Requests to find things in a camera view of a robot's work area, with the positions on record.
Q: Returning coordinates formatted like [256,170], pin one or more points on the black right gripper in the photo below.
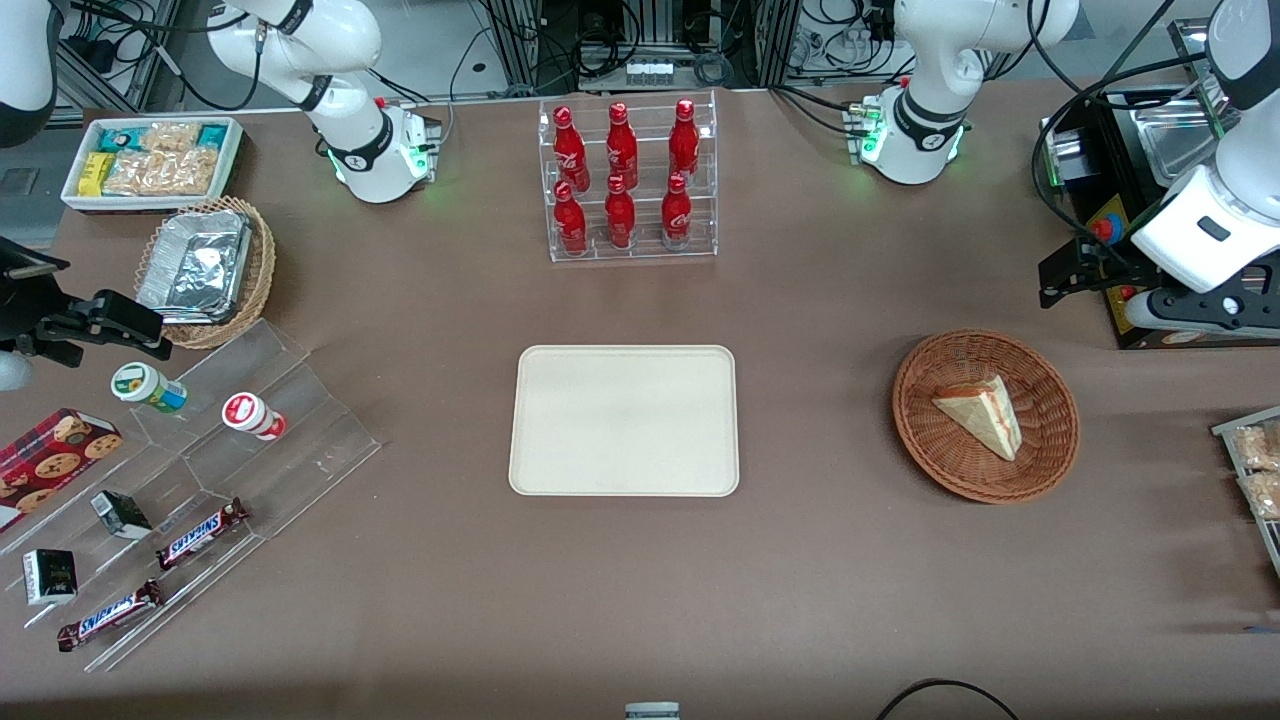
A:
[22,313]

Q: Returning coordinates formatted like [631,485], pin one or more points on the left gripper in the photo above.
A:
[1113,263]

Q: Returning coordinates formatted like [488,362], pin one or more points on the triangular sandwich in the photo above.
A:
[985,415]

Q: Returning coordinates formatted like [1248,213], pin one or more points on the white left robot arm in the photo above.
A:
[940,60]

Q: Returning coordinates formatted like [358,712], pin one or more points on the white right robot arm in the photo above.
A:
[340,40]

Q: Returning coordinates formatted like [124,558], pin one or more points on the aluminium foil tray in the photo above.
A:
[195,268]

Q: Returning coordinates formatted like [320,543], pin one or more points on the tan wicker basket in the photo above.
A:
[258,290]

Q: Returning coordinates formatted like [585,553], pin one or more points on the round brown wicker basket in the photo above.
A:
[930,440]

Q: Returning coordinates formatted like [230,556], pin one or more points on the grey tray with snacks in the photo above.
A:
[1270,545]

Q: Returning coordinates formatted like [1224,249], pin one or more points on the cream rectangular tray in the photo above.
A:
[620,420]

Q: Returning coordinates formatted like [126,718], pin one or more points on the red emergency stop knob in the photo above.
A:
[1103,229]

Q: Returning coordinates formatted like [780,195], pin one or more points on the white snack bin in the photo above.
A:
[75,200]

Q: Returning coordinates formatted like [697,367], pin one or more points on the yellow snack packet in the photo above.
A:
[95,173]

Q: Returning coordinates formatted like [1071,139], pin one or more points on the green label yogurt cup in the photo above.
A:
[145,387]

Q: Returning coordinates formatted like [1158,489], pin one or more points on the black hot display case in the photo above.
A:
[1110,130]

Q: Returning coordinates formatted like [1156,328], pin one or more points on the large clear cracker bag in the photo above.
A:
[160,172]

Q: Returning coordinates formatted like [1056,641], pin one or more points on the steel food pan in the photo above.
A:
[1180,140]

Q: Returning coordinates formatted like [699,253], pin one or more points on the teal snack packet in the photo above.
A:
[115,138]
[213,135]

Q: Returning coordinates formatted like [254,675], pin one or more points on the red tartan cookie box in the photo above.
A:
[50,465]

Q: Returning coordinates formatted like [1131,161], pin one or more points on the small clear cracker bag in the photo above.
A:
[170,136]

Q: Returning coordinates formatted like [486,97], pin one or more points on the red label yogurt cup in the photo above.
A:
[250,414]

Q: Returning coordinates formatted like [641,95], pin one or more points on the small black white box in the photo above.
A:
[122,515]
[50,577]

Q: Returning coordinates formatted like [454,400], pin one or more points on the clear fried snack bag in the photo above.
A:
[1260,447]
[1265,495]

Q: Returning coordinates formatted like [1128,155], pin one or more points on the clear acrylic stepped display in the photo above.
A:
[300,440]

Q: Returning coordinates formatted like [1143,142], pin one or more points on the snickers chocolate bar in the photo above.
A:
[110,615]
[200,535]

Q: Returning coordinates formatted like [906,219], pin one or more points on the red cola bottle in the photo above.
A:
[570,225]
[569,150]
[677,215]
[621,148]
[620,220]
[684,145]

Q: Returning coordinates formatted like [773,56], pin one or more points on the clear acrylic bottle rack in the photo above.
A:
[645,250]

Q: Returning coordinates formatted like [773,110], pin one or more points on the white power strip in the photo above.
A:
[648,72]

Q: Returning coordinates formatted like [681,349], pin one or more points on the small grey device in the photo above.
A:
[652,712]

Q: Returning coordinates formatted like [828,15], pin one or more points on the aluminium frame rack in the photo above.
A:
[520,45]

